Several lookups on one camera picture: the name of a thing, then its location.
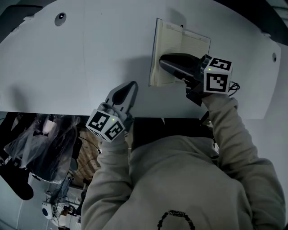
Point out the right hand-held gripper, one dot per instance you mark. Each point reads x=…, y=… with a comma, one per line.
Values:
x=216, y=80

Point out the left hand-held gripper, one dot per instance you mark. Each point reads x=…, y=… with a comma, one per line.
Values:
x=103, y=125

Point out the teal notebook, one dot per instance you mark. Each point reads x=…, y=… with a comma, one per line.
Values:
x=166, y=40

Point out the person's left forearm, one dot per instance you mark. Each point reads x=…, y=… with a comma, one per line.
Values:
x=112, y=164

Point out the person's right forearm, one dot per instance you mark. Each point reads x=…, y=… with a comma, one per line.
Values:
x=227, y=130

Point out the plastic-wrapped office chair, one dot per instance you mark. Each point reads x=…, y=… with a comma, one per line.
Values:
x=45, y=146

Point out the dark desk divider panel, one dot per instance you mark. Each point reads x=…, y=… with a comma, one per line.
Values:
x=15, y=15
x=265, y=18

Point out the person's beige hoodie torso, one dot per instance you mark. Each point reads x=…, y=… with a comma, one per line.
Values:
x=180, y=179

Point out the white round device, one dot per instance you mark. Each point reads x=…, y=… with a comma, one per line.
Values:
x=46, y=210

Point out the white divider bracket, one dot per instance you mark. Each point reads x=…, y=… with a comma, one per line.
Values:
x=266, y=35

